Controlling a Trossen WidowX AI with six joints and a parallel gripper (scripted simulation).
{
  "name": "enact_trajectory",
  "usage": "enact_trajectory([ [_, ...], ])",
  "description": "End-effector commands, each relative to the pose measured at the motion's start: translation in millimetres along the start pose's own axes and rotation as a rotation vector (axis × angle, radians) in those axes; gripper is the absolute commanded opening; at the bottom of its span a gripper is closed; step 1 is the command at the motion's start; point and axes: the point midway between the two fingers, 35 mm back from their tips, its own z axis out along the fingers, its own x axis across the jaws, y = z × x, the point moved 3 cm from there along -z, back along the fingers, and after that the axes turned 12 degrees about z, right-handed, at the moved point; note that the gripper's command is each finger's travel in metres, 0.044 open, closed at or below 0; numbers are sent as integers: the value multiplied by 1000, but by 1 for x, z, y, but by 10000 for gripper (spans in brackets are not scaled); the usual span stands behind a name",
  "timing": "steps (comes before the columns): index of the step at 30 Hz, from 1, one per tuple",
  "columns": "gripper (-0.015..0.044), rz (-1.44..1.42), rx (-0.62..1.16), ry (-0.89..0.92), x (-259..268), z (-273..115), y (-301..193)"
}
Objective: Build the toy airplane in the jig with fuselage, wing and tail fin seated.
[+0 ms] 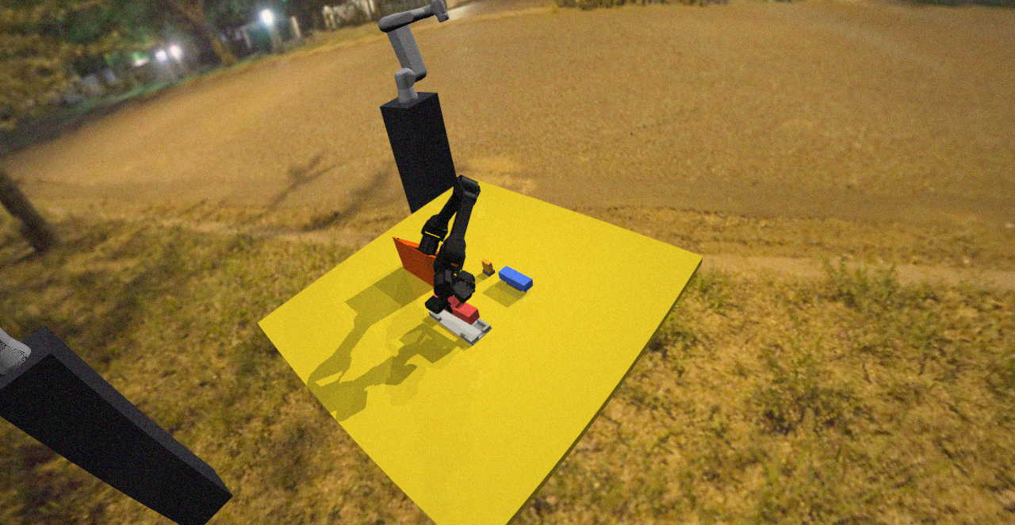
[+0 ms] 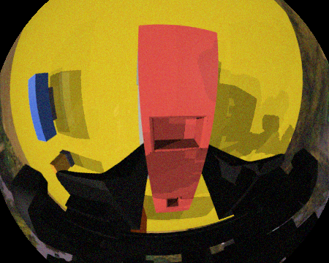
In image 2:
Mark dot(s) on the blue bar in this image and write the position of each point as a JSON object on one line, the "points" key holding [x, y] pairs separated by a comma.
{"points": [[40, 107]]}

